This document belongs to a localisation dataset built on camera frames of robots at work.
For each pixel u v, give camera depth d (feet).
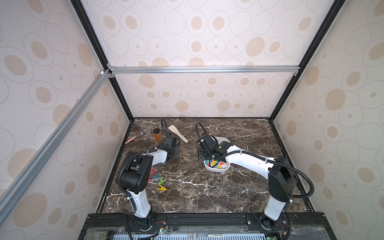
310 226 2.40
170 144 2.56
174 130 3.70
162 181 2.87
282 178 1.50
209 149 2.13
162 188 2.75
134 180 1.58
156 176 2.92
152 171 3.01
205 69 3.08
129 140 3.48
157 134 3.28
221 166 3.02
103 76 2.78
